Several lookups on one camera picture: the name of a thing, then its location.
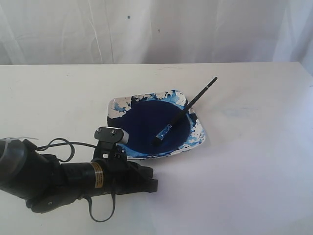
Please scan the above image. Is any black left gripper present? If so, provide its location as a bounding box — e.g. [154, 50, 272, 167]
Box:
[92, 141, 158, 196]

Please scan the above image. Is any black paintbrush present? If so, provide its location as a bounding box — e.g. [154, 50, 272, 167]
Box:
[152, 77, 218, 146]

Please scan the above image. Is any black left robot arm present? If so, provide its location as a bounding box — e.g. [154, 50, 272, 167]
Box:
[0, 139, 158, 213]

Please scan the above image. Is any square plate with blue paint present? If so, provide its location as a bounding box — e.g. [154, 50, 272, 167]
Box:
[107, 90, 206, 160]

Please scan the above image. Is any white backdrop sheet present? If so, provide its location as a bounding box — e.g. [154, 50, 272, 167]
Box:
[0, 0, 313, 66]

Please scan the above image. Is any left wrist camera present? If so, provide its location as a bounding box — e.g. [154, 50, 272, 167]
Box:
[94, 127, 129, 144]

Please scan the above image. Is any black left camera cable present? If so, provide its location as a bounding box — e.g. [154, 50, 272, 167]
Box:
[34, 138, 116, 223]

